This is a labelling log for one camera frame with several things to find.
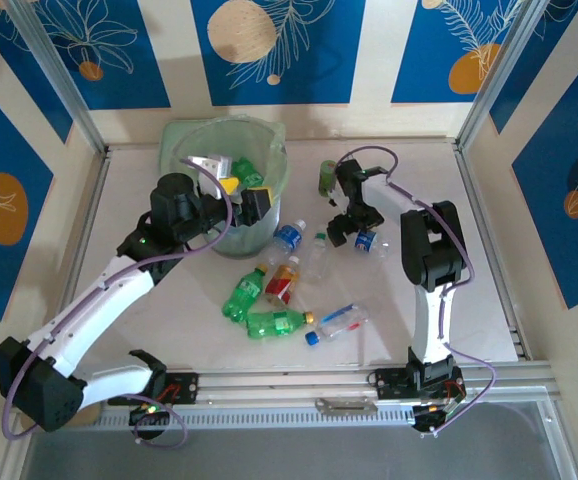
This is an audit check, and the blue red white label bottle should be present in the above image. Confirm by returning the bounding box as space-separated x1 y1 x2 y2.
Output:
353 228 393 261

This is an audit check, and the crushed green plastic bottle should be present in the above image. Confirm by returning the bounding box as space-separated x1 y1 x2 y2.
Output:
231 156 266 190

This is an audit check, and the clear bottle green cap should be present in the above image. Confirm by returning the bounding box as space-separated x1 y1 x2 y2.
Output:
304 229 334 280

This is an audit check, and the blue label bottle white cap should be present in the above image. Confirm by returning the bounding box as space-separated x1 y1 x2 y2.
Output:
267 218 308 266

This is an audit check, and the clear bottle red blue label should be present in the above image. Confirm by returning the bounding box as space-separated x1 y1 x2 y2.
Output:
304 301 371 347

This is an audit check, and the grey metal mesh bin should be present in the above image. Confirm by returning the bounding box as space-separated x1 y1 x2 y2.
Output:
168 117 291 260

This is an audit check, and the green cylindrical can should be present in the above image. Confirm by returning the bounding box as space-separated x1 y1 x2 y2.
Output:
318 159 340 197

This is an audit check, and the red yellow label bottle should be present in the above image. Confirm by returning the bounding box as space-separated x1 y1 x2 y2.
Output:
263 255 303 307

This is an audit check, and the green bottle yellow cap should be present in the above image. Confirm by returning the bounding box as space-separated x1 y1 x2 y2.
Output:
245 308 316 341
221 263 270 321

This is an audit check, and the metal latch plate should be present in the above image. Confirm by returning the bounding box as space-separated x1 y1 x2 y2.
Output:
315 397 379 415

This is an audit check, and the black controller board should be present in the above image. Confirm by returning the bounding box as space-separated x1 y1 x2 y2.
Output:
127 403 171 427
411 399 466 434

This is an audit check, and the beige cork pad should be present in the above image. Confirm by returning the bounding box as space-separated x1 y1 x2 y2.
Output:
18 403 103 432

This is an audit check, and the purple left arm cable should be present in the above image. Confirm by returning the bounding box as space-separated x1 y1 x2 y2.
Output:
1 157 233 450

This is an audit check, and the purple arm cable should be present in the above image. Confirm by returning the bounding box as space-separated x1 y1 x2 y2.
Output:
1 157 233 450
337 144 498 440

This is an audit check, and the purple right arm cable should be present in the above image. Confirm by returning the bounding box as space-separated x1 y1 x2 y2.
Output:
337 144 498 440

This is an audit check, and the aluminium table side rail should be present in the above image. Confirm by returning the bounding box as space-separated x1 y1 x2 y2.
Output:
452 142 528 361
61 149 115 306

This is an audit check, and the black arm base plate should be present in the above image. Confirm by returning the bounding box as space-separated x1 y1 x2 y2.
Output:
107 372 201 406
368 368 465 401

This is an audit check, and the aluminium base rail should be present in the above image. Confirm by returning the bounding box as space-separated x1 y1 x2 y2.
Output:
166 370 385 401

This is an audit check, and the aluminium frame post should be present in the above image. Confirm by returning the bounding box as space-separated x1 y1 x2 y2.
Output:
3 0 110 154
454 0 555 151

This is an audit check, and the grey slotted cable duct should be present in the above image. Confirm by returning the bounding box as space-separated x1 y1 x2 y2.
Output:
91 403 420 432

